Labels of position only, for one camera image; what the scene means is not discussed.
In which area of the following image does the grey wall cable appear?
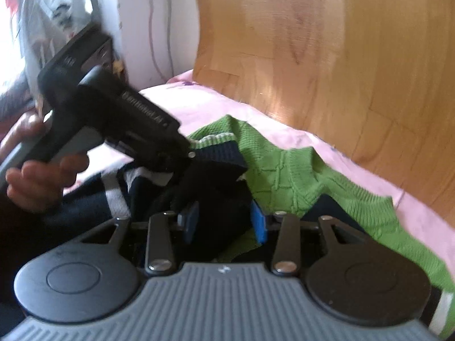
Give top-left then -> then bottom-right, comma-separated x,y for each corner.
141,0 -> 173,79

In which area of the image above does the wooden headboard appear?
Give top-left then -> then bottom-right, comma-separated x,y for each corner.
192,0 -> 455,203

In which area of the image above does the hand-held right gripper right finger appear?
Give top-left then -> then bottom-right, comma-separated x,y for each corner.
250,202 -> 371,276

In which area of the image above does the pink floral bed sheet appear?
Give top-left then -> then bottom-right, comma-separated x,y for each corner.
138,69 -> 455,274

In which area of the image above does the person's left hand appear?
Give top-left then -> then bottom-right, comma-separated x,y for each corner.
0,113 -> 90,214

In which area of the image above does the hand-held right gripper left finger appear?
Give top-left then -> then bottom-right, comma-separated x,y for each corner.
82,201 -> 200,277

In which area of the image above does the white hanging cloth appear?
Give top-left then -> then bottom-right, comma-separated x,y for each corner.
0,0 -> 102,65

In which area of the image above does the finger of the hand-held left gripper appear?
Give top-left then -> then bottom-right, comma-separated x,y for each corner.
107,136 -> 197,173

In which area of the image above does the black and green knit sweater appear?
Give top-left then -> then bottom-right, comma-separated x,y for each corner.
46,114 -> 448,338

